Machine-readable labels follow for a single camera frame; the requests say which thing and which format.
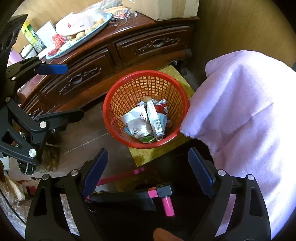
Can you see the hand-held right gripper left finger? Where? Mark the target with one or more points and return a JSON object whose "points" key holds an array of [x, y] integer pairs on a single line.
{"points": [[96, 171]]}

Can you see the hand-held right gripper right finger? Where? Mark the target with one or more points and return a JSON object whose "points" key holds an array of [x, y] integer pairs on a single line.
{"points": [[201, 173]]}

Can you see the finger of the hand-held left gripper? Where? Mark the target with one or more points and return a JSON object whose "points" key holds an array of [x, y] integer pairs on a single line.
{"points": [[53, 69], [57, 118]]}

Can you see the white printed paper cup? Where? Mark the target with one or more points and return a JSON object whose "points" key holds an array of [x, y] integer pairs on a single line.
{"points": [[136, 122]]}

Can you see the red plastic mesh basket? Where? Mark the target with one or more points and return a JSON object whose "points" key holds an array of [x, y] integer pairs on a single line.
{"points": [[120, 92]]}

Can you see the white barcode box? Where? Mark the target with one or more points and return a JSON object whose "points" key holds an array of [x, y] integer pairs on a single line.
{"points": [[155, 120]]}

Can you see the red snack bag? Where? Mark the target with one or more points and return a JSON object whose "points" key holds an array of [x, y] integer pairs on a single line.
{"points": [[161, 107]]}

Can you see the person's right hand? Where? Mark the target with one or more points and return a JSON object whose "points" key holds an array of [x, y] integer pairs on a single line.
{"points": [[163, 235]]}

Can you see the pink rod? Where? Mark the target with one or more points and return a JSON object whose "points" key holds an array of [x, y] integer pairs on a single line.
{"points": [[120, 176]]}

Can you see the red knotted ornament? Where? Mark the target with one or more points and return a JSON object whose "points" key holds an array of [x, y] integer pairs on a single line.
{"points": [[57, 39]]}

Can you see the white jar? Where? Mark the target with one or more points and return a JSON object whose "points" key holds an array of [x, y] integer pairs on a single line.
{"points": [[27, 52]]}

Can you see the green box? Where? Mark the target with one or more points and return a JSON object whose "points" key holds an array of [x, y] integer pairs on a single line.
{"points": [[32, 34]]}

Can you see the carved wooden dresser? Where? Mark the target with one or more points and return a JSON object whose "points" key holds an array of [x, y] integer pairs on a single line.
{"points": [[92, 58]]}

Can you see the brown bread roll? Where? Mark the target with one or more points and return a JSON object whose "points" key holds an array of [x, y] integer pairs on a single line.
{"points": [[89, 30], [80, 35]]}

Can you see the yellow stool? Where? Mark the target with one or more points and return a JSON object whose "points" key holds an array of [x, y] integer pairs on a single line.
{"points": [[138, 157]]}

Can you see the white plastic bag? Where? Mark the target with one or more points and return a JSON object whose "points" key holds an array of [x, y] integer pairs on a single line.
{"points": [[76, 22]]}

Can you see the purple printed blanket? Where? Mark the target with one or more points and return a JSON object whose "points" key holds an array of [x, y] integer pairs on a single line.
{"points": [[242, 127]]}

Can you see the blue rimmed tray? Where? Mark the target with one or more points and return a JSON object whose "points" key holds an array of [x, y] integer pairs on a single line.
{"points": [[99, 25]]}

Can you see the clear plastic bag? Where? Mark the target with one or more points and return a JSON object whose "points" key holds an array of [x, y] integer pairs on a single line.
{"points": [[13, 185]]}

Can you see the bunch of keys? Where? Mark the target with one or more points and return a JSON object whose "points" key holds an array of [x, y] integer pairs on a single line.
{"points": [[120, 16]]}

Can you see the cardboard box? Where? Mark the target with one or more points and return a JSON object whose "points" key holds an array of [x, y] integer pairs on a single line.
{"points": [[161, 7]]}

